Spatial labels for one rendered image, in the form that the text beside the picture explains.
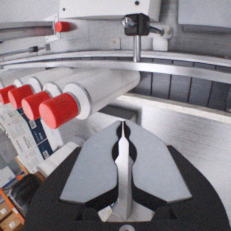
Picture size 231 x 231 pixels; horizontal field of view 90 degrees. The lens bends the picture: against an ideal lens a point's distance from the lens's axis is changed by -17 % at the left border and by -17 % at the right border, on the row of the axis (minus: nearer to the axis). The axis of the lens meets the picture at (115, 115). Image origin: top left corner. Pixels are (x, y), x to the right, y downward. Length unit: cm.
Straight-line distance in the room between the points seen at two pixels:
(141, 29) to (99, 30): 22
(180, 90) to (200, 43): 10
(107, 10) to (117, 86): 17
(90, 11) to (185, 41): 21
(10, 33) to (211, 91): 50
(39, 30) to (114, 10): 28
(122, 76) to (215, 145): 29
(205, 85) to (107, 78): 17
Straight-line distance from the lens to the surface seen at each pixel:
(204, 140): 39
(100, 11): 32
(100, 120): 41
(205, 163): 44
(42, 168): 46
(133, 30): 20
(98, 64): 24
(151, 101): 27
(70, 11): 39
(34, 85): 25
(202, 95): 28
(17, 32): 47
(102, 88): 19
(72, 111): 16
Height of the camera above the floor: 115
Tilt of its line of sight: 48 degrees down
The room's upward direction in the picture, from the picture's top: 129 degrees counter-clockwise
